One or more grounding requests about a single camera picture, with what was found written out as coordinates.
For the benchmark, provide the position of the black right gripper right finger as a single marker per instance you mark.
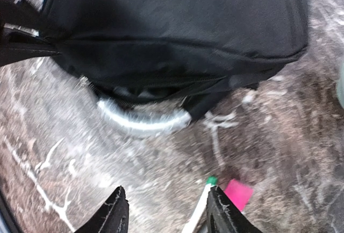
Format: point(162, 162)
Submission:
point(222, 216)

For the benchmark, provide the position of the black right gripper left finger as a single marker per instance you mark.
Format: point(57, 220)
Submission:
point(111, 217)

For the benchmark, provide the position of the black student bag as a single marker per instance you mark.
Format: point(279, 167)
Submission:
point(155, 66)

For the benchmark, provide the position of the red black marker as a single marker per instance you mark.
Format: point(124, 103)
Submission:
point(238, 193)

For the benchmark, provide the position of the pale green ceramic bowl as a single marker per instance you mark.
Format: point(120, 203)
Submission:
point(340, 86)

